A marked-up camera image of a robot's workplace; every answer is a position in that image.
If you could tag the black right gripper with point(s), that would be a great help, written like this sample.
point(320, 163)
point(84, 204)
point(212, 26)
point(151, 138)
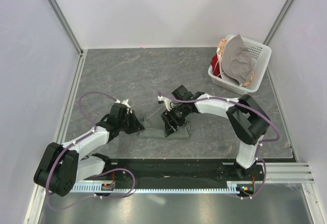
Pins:
point(170, 127)

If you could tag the red cloth in basket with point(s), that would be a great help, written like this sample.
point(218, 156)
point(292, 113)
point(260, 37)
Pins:
point(215, 66)

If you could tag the white plastic basket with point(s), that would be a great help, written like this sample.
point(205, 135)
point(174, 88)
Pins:
point(261, 55)

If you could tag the patterned pink cloth in basket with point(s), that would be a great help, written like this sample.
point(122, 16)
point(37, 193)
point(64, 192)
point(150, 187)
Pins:
point(221, 47)

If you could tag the slotted cable duct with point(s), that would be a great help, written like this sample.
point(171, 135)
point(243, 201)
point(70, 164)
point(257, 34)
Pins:
point(98, 187)

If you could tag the right aluminium frame post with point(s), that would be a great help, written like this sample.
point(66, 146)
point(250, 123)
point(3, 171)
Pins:
point(278, 21)

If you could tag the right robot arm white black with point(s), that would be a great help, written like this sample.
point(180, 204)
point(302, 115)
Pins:
point(247, 119)

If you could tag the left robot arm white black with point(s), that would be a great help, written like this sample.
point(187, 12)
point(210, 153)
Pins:
point(63, 165)

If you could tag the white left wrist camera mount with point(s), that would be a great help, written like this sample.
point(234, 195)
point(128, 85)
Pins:
point(125, 103)

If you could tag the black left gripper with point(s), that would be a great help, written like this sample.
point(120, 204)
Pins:
point(136, 126)

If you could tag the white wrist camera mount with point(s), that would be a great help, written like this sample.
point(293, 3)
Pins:
point(125, 103)
point(166, 101)

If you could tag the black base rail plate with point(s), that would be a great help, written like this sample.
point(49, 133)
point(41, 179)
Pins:
point(188, 169)

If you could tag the aluminium frame post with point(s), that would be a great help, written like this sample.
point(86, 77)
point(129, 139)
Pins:
point(65, 25)
point(278, 21)

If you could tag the grey-green cloth napkin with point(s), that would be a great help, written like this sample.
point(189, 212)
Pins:
point(155, 127)

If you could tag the grey cloth in basket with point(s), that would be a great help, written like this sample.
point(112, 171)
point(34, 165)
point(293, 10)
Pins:
point(237, 62)

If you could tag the left aluminium frame post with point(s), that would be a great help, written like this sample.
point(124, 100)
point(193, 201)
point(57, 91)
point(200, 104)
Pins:
point(65, 25)

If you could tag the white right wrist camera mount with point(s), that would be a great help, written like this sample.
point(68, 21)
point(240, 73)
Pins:
point(166, 101)

